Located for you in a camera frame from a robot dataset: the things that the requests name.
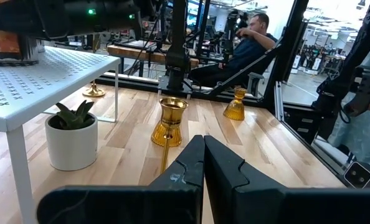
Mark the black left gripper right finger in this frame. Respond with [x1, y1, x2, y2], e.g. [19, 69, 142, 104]
[204, 135, 370, 224]

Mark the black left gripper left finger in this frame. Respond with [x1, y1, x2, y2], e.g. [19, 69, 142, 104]
[37, 134, 206, 224]

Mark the amber glass candle holder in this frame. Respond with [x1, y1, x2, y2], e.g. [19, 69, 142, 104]
[223, 86, 247, 121]

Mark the short gold candlestick holder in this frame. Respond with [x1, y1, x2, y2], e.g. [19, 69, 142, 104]
[159, 97, 189, 174]

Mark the tall gold candlestick holder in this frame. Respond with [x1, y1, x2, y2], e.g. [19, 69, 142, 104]
[82, 33, 107, 98]

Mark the white perforated metal shelf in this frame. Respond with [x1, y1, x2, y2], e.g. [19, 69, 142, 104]
[0, 45, 121, 224]

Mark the white pot with succulent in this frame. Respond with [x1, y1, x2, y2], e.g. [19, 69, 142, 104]
[44, 99, 98, 172]

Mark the silver aluminium extrusion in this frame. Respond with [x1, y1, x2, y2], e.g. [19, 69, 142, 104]
[273, 81, 285, 122]

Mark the person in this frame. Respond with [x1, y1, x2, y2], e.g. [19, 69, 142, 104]
[326, 34, 370, 170]
[189, 12, 278, 90]

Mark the wooden workbench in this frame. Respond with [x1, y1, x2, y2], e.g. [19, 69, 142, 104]
[106, 43, 201, 78]

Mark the small table-level camera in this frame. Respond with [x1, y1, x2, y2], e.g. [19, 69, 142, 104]
[343, 161, 370, 190]

